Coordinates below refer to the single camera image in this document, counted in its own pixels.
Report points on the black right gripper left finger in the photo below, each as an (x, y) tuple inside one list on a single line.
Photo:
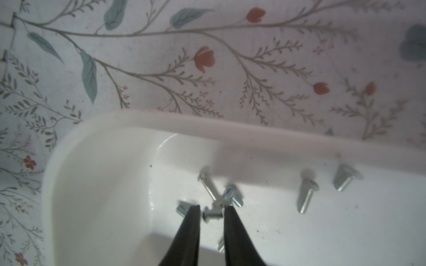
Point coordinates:
[(184, 250)]

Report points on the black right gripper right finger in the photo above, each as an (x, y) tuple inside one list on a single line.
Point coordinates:
[(239, 249)]

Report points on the silver screw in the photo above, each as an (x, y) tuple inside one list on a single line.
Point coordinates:
[(308, 188), (209, 214), (208, 185), (182, 210), (221, 246), (231, 195), (344, 176)]

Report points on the silver screw in box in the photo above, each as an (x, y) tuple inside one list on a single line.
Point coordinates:
[(182, 210), (308, 188), (231, 195), (208, 185), (344, 176), (221, 246)]

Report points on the white storage box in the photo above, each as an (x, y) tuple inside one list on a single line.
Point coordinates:
[(120, 185)]

